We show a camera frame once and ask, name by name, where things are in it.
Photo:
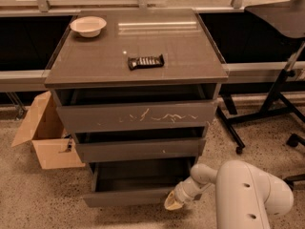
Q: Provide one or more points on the grey bottom drawer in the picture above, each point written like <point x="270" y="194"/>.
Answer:
<point x="135" y="182"/>

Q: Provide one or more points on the black rolling side table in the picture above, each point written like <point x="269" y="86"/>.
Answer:
<point x="286" y="18"/>

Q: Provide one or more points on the white bowl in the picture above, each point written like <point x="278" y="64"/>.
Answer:
<point x="89" y="26"/>

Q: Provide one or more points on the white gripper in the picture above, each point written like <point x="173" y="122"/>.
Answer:
<point x="183" y="193"/>

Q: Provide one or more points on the grey top drawer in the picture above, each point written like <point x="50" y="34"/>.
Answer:
<point x="135" y="108"/>

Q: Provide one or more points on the metal window railing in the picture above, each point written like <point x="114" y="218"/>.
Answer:
<point x="139" y="0"/>

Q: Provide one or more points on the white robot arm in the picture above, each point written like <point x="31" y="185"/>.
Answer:
<point x="244" y="195"/>

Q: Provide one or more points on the open cardboard box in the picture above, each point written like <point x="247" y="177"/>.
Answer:
<point x="42" y="126"/>

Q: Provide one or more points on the grey drawer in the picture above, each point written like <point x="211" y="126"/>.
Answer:
<point x="135" y="182"/>
<point x="135" y="108"/>
<point x="140" y="144"/>

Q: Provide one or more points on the black snack bar wrapper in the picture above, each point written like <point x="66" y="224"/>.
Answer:
<point x="146" y="62"/>

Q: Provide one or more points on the grey drawer cabinet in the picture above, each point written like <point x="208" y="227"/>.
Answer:
<point x="102" y="61"/>

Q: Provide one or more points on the grey middle drawer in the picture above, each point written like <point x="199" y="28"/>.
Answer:
<point x="140" y="144"/>

